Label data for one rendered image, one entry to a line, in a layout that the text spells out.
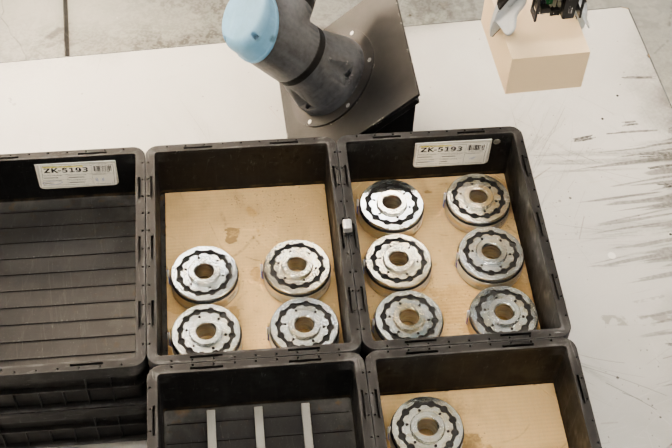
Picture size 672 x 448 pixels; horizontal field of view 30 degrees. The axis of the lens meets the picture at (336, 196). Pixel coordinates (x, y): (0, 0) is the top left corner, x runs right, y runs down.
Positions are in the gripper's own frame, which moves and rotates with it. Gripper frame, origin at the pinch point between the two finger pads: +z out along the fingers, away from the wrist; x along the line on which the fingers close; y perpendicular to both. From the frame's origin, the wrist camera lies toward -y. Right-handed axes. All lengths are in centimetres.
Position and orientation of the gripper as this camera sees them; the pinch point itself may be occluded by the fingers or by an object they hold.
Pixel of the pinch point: (535, 28)
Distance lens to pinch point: 196.1
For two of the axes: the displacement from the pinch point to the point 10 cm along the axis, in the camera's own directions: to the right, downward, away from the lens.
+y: 1.6, 7.8, -6.0
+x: 9.9, -1.0, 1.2
